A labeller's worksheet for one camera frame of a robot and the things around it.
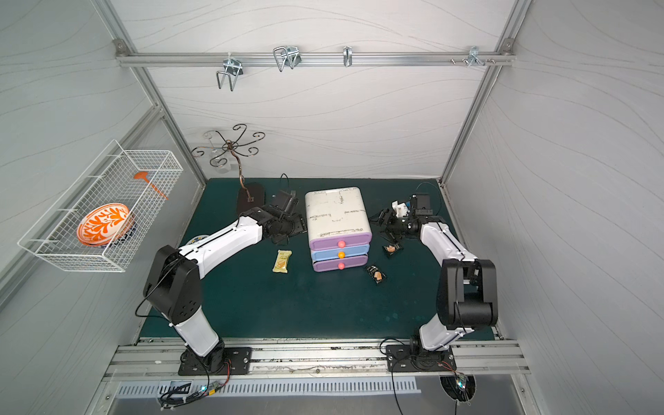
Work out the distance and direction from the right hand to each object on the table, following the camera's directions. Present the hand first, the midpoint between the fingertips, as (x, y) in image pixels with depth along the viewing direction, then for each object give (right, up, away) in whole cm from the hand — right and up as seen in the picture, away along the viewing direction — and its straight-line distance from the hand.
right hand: (372, 224), depth 88 cm
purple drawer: (-11, -4, -10) cm, 16 cm away
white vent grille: (0, -43, -18) cm, 47 cm away
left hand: (-26, -1, +1) cm, 26 cm away
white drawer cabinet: (-12, +5, -6) cm, 15 cm away
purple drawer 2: (-11, -14, 0) cm, 18 cm away
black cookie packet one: (+8, -10, +8) cm, 15 cm away
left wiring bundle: (-57, -46, -20) cm, 76 cm away
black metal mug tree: (-50, +11, +23) cm, 56 cm away
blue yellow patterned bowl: (-66, -6, +8) cm, 67 cm away
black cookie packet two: (+2, -18, +2) cm, 18 cm away
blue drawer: (-12, -9, -5) cm, 15 cm away
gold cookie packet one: (-33, -14, +5) cm, 36 cm away
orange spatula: (-72, +16, -9) cm, 74 cm away
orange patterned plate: (-71, +2, -24) cm, 75 cm away
